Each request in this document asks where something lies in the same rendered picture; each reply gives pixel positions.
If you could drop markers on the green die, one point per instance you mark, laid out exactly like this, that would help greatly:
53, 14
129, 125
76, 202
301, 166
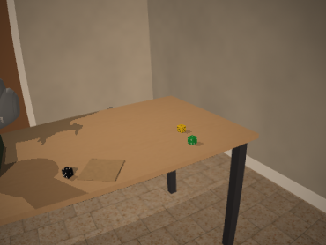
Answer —
192, 140

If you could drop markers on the black die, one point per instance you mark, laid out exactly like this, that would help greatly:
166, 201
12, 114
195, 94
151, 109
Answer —
67, 172

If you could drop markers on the yellow die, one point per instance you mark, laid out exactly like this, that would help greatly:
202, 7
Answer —
181, 128

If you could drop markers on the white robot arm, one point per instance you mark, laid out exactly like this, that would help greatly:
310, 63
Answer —
9, 105

